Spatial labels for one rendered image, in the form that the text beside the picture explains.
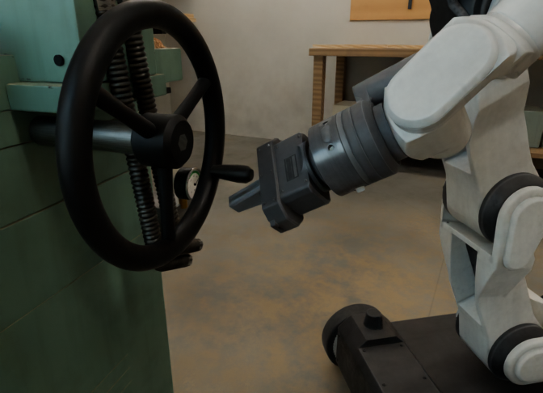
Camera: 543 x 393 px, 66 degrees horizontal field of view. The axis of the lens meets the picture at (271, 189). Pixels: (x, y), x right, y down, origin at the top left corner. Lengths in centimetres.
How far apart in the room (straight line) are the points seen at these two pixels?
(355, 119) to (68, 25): 32
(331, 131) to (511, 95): 40
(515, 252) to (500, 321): 20
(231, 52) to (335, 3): 107
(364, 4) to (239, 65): 125
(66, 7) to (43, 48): 6
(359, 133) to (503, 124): 42
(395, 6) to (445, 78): 319
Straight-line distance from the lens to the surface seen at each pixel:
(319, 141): 45
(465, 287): 106
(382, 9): 362
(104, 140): 51
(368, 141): 43
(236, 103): 418
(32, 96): 54
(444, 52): 43
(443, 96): 41
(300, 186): 46
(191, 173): 78
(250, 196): 52
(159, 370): 96
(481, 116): 76
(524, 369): 107
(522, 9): 47
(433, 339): 125
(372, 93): 48
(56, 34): 53
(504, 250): 86
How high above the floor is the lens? 92
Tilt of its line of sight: 20 degrees down
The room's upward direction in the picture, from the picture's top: straight up
